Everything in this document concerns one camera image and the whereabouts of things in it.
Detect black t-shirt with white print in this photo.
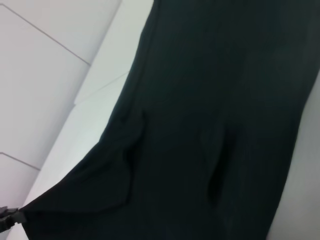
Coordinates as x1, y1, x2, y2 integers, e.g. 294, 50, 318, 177
21, 0, 320, 240

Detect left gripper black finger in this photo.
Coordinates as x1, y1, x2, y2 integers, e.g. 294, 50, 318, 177
0, 206, 26, 232

